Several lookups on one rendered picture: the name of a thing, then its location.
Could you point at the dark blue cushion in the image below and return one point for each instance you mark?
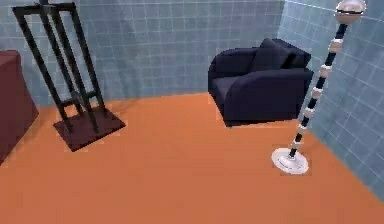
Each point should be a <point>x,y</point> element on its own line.
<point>269,56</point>

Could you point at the black and white floor lamp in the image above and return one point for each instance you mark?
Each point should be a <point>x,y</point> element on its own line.
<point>319,83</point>

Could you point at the black frame stand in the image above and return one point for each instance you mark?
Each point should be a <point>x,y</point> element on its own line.
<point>71,86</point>

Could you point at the dark blue armchair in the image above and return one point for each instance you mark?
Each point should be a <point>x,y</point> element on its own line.
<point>263,96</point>

